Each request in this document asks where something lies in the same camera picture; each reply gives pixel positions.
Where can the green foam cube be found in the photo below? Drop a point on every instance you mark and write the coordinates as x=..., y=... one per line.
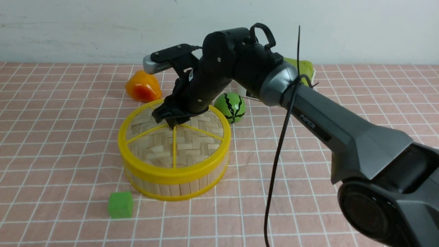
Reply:
x=120, y=205

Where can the bamboo steamer basket yellow rim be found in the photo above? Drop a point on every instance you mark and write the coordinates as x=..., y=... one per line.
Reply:
x=193, y=188

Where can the orange toy pear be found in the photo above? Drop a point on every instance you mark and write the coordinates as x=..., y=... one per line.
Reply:
x=143, y=87

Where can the green lidded white storage box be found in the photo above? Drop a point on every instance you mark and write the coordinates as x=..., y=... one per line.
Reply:
x=305, y=67

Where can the green toy watermelon ball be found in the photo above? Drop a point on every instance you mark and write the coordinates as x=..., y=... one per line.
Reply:
x=232, y=106

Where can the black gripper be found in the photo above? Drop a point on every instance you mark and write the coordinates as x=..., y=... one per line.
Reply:
x=196, y=89

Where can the yellow woven bamboo steamer lid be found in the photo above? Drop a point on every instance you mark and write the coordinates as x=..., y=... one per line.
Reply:
x=157, y=153

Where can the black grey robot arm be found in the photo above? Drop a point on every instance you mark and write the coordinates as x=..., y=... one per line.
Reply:
x=390, y=187

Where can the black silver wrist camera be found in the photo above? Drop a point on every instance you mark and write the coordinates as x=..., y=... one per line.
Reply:
x=178, y=57

